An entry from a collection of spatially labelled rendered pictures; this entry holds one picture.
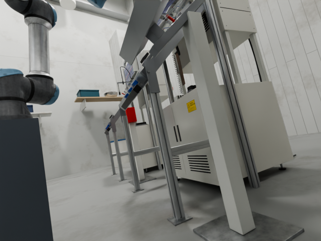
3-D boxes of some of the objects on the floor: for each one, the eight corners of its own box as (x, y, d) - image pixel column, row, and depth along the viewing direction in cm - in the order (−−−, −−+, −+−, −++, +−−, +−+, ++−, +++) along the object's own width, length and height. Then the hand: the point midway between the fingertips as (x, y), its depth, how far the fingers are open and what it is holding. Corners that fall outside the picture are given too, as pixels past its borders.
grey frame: (177, 222, 76) (105, -129, 99) (134, 190, 147) (98, -10, 170) (262, 185, 98) (187, -94, 121) (189, 173, 169) (151, -2, 192)
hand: (168, 12), depth 80 cm, fingers open, 9 cm apart
